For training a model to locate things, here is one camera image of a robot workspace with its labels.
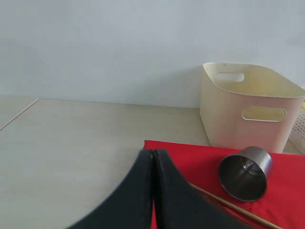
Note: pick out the white perforated plastic basket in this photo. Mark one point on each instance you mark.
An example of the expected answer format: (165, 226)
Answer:
(297, 135)

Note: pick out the red scalloped table cloth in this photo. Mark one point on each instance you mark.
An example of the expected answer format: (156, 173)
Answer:
(284, 202)

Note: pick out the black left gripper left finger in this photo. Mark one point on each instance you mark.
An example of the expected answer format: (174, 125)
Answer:
(130, 205)

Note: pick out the upper wooden chopstick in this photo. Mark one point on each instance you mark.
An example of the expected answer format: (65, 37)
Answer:
(238, 209)

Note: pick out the cream plastic storage bin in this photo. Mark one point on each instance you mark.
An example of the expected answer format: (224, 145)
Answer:
(248, 105)

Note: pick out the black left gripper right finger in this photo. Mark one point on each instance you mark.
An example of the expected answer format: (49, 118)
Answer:
(178, 206)

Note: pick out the stainless steel cup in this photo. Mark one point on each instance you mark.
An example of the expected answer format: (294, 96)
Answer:
(244, 175)

